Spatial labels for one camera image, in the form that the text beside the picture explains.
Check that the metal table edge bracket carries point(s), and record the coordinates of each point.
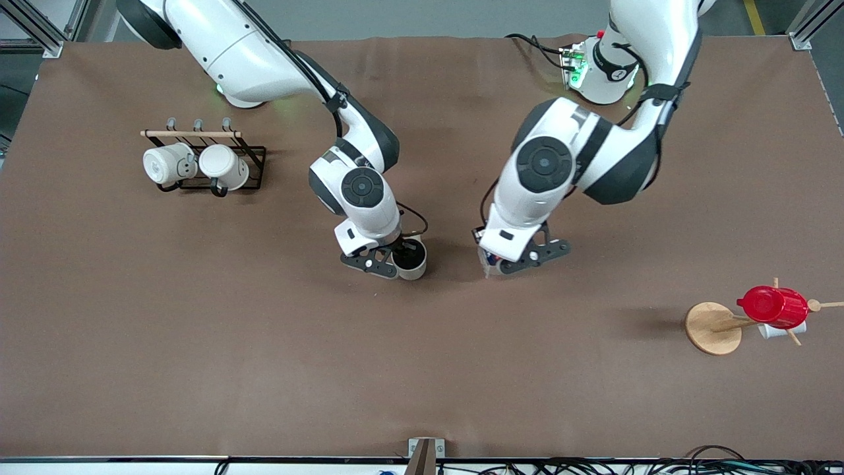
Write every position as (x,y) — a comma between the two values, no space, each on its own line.
(425,455)

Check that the plain white mug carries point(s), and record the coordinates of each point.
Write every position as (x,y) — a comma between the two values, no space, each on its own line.
(223,166)

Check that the small white cup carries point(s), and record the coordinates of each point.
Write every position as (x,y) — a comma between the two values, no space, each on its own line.
(781,331)

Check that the white mug with face print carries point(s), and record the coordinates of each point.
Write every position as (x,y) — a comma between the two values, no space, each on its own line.
(165,165)

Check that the aluminium frame post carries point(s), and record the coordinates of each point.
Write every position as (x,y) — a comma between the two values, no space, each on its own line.
(814,23)
(33,26)

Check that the wooden mug tree stand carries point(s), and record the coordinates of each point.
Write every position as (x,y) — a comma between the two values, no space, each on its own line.
(712,328)

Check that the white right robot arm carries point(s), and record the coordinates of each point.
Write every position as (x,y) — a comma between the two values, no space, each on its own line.
(264,59)

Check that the brown table cover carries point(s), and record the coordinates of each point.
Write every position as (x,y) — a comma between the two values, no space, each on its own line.
(264,363)

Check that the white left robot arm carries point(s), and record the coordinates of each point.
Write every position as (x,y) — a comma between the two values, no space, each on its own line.
(573,158)

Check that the green-lit electronics box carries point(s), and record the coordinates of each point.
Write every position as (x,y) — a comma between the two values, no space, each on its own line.
(575,66)

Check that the red plastic cup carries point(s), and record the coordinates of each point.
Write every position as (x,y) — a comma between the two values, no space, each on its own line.
(773,306)

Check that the beige cup dark inside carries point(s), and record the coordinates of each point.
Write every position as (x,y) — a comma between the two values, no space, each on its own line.
(414,264)

